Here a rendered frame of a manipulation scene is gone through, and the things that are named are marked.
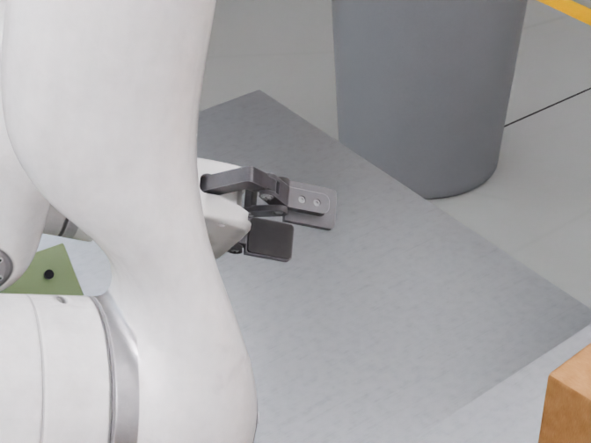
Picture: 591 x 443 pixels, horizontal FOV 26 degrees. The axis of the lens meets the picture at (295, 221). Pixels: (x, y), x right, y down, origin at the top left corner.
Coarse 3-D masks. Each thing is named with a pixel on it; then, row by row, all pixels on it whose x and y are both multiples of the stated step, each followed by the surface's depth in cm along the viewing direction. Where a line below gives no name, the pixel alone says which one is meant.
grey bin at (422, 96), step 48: (336, 0) 278; (384, 0) 264; (432, 0) 261; (480, 0) 263; (336, 48) 287; (384, 48) 272; (432, 48) 268; (480, 48) 271; (384, 96) 279; (432, 96) 276; (480, 96) 279; (384, 144) 287; (432, 144) 284; (480, 144) 289; (432, 192) 292
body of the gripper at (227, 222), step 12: (204, 168) 94; (216, 168) 94; (228, 168) 94; (204, 192) 93; (240, 192) 96; (204, 204) 93; (216, 204) 93; (228, 204) 93; (240, 204) 96; (204, 216) 93; (216, 216) 93; (228, 216) 93; (240, 216) 93; (216, 228) 94; (228, 228) 94; (240, 228) 94; (216, 240) 96; (228, 240) 96; (216, 252) 99
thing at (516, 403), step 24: (576, 336) 127; (552, 360) 124; (504, 384) 121; (528, 384) 121; (480, 408) 118; (504, 408) 118; (528, 408) 118; (432, 432) 116; (456, 432) 116; (480, 432) 116; (504, 432) 116; (528, 432) 116
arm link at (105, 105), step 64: (64, 0) 58; (128, 0) 58; (192, 0) 59; (64, 64) 59; (128, 64) 59; (192, 64) 61; (64, 128) 60; (128, 128) 60; (192, 128) 63; (64, 192) 61; (128, 192) 61; (192, 192) 64; (128, 256) 63; (192, 256) 64; (128, 320) 66; (192, 320) 64; (128, 384) 65; (192, 384) 65
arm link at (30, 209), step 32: (0, 0) 80; (0, 32) 80; (0, 64) 80; (0, 96) 80; (0, 128) 80; (0, 160) 80; (0, 192) 81; (32, 192) 82; (0, 224) 82; (32, 224) 83; (0, 256) 84; (32, 256) 86; (0, 288) 86
